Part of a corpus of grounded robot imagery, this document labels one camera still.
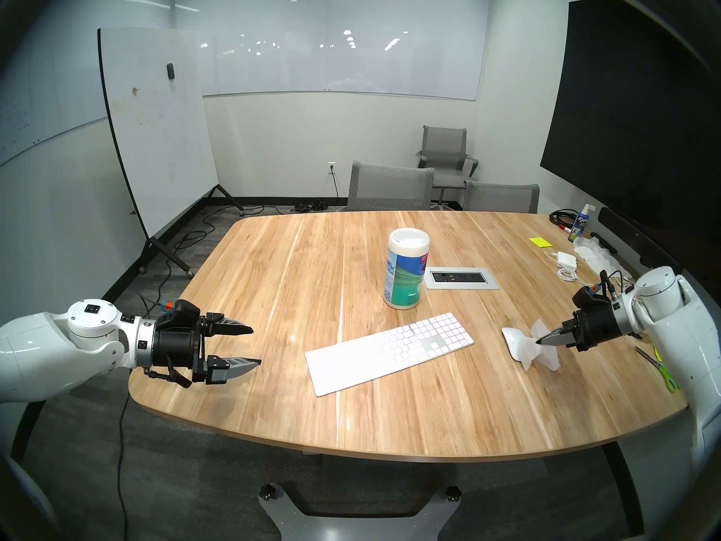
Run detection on large black wall screen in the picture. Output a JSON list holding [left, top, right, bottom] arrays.
[[540, 0, 721, 264]]

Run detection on silver table power outlet box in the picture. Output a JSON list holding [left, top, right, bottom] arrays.
[[422, 267, 500, 291]]

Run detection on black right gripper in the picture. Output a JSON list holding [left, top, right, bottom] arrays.
[[535, 306, 621, 352]]

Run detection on white slim keyboard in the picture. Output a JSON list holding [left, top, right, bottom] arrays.
[[305, 313, 475, 398]]

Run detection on white charging cable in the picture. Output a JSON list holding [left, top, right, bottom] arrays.
[[544, 251, 640, 292]]

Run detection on large wall glass board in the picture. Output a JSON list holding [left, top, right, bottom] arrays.
[[172, 0, 492, 102]]

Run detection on thin black floor cable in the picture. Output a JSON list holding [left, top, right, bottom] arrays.
[[115, 402, 133, 541]]

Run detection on grey office chair with armrests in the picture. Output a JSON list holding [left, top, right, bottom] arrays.
[[416, 125, 479, 205]]

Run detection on white disinfecting wipe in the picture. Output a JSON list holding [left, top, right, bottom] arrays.
[[519, 319, 562, 373]]

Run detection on freestanding whiteboard with black stand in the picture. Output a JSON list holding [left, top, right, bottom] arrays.
[[97, 27, 246, 276]]

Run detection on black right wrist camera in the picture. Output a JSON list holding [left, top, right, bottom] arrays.
[[573, 286, 613, 311]]

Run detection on white computer mouse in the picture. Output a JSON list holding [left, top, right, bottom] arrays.
[[501, 327, 533, 361]]

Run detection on black video bar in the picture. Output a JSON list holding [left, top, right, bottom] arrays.
[[598, 207, 683, 276]]

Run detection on long black floor cable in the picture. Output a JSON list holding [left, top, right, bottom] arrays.
[[172, 205, 282, 253]]

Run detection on wide grey mesh chair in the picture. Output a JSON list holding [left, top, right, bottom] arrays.
[[346, 161, 435, 212]]

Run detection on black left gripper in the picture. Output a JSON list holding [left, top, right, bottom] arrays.
[[152, 314, 262, 385]]

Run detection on green handled scissors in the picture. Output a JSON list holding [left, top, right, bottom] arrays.
[[634, 345, 680, 392]]

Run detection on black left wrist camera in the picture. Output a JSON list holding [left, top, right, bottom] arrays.
[[159, 299, 201, 329]]

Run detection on side wall glass board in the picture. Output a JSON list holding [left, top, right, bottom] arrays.
[[0, 0, 172, 167]]

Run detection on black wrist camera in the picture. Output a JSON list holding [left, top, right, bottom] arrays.
[[573, 286, 613, 311], [159, 299, 201, 329]]

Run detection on crumpled white tissue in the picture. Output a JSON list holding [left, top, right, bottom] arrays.
[[573, 237, 634, 278]]

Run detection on black table leg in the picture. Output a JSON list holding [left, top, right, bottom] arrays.
[[602, 441, 646, 538]]

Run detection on disinfecting wipes canister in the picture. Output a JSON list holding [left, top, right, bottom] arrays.
[[384, 228, 431, 309]]

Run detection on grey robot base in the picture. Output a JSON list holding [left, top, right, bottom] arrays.
[[258, 482, 461, 541]]

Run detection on low grey mesh chair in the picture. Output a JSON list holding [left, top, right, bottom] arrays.
[[463, 180, 540, 214]]

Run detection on whiteboard cleaner spray bottle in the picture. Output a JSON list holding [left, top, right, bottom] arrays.
[[568, 203, 595, 243]]

